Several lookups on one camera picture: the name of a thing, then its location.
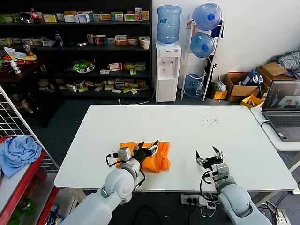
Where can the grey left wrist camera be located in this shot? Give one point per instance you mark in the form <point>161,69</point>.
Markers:
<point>123,154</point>

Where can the tall pink medicine box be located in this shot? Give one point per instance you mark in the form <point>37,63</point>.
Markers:
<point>139,14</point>

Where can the white work table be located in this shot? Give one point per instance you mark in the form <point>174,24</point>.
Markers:
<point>187,131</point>

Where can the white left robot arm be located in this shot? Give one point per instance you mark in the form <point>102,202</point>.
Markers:
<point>112,187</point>

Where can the white red medicine box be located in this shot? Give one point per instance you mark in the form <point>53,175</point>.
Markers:
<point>115,67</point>

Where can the blue water jug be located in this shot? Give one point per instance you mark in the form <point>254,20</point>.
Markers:
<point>194,86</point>
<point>201,45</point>
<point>206,16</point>

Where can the blue white medicine box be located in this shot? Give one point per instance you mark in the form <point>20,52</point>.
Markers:
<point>82,17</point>

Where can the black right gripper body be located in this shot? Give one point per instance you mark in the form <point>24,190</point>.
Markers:
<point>211,161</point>

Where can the black shelving unit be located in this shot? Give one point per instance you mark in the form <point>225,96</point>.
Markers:
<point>103,54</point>

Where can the grey laptop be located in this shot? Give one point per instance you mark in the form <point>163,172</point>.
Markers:
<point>283,117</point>

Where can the purple drink bottle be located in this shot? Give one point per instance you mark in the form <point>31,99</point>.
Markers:
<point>27,48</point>

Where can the upright blue water bottle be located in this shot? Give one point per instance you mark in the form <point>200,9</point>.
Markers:
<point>168,25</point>

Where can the green plastic item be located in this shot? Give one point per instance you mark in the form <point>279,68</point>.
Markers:
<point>27,206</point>

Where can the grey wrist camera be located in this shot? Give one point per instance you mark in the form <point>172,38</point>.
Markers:
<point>123,154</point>
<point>221,172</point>

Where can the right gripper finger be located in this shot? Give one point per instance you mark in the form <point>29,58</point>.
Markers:
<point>219,155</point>
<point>199,159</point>

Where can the small yellow box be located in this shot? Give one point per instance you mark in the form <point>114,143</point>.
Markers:
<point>219,95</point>
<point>248,103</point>

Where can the dark wooden table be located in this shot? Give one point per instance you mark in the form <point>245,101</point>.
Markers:
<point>25,75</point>

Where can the light blue crumpled garment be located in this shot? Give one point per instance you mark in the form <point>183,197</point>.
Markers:
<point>18,152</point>

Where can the shiny black bowl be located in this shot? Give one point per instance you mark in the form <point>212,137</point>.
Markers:
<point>25,17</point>

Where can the small white bottle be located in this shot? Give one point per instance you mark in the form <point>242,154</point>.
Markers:
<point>15,67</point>

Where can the cola bottle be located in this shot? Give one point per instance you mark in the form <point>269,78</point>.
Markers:
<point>35,16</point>

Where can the bowl with green fruit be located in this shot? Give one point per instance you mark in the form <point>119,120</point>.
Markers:
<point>80,66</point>

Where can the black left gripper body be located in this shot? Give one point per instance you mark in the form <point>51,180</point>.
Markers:
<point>141,155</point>

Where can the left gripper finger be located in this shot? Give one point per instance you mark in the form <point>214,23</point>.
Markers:
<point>139,146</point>
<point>154,148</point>

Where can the yellow white medicine box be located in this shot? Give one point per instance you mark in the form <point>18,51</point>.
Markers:
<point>50,18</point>
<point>121,40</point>

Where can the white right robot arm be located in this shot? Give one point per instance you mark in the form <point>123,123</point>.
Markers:
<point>236,201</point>

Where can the green white medicine box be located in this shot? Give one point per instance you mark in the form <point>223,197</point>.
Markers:
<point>129,17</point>
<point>9,17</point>

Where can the white paper cup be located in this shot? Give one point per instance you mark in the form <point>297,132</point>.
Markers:
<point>145,44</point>

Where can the white power strip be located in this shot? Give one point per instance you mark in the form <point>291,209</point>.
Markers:
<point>187,199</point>

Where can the red and white cart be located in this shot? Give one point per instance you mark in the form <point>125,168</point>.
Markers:
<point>21,185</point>

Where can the orange t-shirt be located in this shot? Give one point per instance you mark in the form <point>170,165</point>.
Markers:
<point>161,161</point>

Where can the brown cardboard box stack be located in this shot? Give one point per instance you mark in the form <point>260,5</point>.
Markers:
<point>274,70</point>

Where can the clear plastic bag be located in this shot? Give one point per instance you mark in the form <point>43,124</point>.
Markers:
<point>220,86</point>

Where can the small white side table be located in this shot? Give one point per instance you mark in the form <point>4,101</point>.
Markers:
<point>283,145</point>

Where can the grey floor power strip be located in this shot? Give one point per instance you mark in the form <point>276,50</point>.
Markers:
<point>283,216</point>

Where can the white metal jug rack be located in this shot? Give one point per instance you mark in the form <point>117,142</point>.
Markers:
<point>211,79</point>

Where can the orange white medicine box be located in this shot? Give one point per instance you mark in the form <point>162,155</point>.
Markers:
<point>132,41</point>

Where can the dark blue hanging cloth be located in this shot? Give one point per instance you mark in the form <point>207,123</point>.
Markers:
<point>219,30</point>

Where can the open brown cardboard box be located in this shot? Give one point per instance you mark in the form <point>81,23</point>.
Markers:
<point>241,92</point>

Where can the pile of striped clothes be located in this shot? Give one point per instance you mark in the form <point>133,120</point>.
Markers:
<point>289,61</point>

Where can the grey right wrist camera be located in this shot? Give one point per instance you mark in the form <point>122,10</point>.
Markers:
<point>221,172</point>

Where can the plain white medicine box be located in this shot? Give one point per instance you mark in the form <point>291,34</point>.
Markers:
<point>69,18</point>

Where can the blue drink bottle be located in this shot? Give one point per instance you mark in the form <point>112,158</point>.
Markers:
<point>58,39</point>

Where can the teal white medicine box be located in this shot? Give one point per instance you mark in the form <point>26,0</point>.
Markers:
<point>117,16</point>

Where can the white water dispenser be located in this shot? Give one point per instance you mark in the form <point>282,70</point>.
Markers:
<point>167,77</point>

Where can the blue shopping bag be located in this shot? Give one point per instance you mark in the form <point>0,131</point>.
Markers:
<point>252,78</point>

